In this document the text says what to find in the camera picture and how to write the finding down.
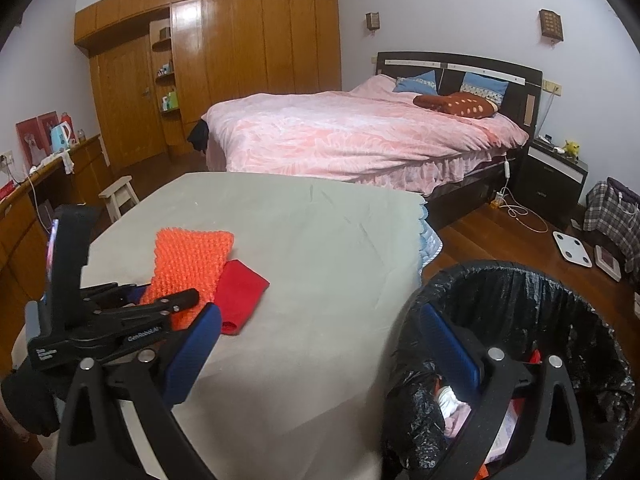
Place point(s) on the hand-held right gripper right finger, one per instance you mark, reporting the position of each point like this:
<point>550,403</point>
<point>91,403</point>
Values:
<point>450,355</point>

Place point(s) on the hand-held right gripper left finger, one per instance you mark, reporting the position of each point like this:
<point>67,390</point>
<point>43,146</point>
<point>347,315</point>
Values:
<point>192,355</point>

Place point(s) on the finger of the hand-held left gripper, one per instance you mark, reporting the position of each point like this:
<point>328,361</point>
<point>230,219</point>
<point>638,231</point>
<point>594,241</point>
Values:
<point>117,294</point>
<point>170,304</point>

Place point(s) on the trash bin with black bag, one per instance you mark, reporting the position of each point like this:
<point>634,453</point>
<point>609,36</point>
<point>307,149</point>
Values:
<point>525,290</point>

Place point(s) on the pink cloth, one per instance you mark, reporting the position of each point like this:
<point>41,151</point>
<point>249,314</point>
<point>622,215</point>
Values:
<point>457,424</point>

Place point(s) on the white wooden stool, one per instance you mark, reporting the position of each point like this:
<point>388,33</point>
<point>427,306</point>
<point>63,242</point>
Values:
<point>117,185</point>

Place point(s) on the light blue quilted cloth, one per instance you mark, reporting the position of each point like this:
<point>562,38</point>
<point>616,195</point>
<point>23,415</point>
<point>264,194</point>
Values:
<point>428,242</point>

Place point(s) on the wooden sideboard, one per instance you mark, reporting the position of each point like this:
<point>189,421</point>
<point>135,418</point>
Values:
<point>85,175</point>

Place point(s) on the white cloth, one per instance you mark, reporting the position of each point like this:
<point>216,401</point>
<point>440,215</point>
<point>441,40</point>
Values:
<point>65,161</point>

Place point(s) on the white bathroom scale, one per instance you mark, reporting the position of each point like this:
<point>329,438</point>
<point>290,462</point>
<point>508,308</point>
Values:
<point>572,249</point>

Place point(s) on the power strip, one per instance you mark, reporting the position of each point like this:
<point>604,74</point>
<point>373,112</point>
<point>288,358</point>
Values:
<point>499,199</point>

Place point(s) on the light blue kettle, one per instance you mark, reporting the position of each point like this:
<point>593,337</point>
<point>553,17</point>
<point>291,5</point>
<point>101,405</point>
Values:
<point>60,137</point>

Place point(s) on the black cloth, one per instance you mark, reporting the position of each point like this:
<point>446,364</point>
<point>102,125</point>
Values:
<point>199,135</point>

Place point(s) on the red dog picture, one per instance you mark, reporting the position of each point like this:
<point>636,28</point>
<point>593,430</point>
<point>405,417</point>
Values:
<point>30,140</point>

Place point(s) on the white and red scale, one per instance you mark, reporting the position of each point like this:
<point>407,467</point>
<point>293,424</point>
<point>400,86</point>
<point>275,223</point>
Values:
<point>607,261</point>

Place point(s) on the dark nightstand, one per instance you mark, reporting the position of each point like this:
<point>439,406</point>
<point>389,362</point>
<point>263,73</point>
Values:
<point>545,185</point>

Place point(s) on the plaid bag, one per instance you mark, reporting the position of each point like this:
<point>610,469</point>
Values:
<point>610,215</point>

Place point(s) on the yellow plush toy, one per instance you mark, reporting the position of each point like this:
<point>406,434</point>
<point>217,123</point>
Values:
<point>571,148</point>

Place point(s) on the pink duvet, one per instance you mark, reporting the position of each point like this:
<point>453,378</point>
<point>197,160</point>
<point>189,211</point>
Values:
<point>350,135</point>

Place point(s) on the brown dotted pillow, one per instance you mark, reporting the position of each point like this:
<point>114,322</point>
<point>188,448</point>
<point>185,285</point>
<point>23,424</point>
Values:
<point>460,104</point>

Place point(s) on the blue pillow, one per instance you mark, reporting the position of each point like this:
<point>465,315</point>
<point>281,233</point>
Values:
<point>415,83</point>
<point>482,86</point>

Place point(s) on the wooden wardrobe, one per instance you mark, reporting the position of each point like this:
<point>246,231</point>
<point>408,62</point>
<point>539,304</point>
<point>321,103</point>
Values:
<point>260,45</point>

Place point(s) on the dark wooden bed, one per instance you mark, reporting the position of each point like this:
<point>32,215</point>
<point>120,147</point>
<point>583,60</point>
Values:
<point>450,80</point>

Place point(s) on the wall socket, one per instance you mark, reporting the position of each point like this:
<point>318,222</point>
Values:
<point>551,87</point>

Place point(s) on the brown wall lamp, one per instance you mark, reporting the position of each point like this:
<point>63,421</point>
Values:
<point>372,20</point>
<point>551,25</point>

